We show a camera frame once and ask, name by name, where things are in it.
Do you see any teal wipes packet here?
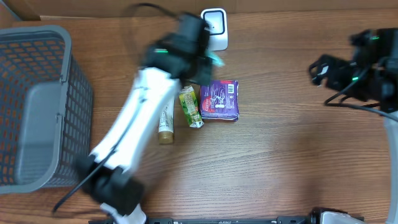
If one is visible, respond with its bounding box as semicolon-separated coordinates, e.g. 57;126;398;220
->
206;51;224;67

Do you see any green yellow drink pouch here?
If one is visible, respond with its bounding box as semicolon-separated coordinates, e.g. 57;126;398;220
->
178;85;204;128

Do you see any purple pad package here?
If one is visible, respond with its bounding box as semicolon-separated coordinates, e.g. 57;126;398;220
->
200;80;239;121

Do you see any white tube gold cap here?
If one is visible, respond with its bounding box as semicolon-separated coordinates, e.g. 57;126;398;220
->
158;98;175;144

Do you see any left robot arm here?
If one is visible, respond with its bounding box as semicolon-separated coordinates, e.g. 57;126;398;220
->
75;13;213;223

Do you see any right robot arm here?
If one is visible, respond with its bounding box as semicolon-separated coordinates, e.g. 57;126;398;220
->
308;28;397;223

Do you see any white barcode scanner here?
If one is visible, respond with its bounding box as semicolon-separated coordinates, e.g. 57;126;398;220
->
201;8;228;51

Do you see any grey plastic basket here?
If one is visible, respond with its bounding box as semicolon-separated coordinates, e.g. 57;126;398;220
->
1;26;93;194

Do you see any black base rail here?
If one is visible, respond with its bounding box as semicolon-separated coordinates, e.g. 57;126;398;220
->
88;207;366;224

